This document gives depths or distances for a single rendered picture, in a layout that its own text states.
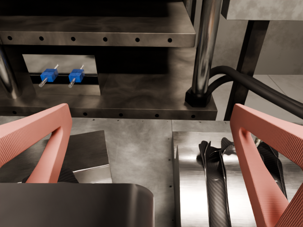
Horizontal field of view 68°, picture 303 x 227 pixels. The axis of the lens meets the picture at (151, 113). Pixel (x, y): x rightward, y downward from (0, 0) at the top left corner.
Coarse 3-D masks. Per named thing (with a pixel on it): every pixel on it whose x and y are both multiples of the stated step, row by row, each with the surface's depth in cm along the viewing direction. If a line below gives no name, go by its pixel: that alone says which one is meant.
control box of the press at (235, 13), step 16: (224, 0) 83; (240, 0) 76; (256, 0) 76; (272, 0) 76; (288, 0) 76; (224, 16) 82; (240, 16) 79; (256, 16) 79; (272, 16) 79; (288, 16) 79; (256, 32) 87; (256, 48) 91; (240, 64) 98; (256, 64) 95; (240, 96) 105
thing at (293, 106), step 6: (276, 96) 69; (276, 102) 69; (282, 102) 68; (288, 102) 68; (282, 108) 69; (288, 108) 68; (294, 108) 67; (300, 108) 67; (294, 114) 68; (300, 114) 67
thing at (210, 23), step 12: (192, 0) 128; (204, 0) 66; (216, 0) 65; (204, 12) 68; (216, 12) 67; (204, 24) 70; (216, 24) 69; (204, 36) 71; (204, 48) 73; (204, 60) 76; (204, 72) 78; (192, 84) 84; (204, 84) 81; (192, 96) 84; (204, 96) 84
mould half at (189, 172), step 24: (192, 144) 59; (216, 144) 59; (192, 168) 44; (240, 168) 44; (288, 168) 44; (192, 192) 42; (240, 192) 42; (288, 192) 41; (192, 216) 40; (240, 216) 40
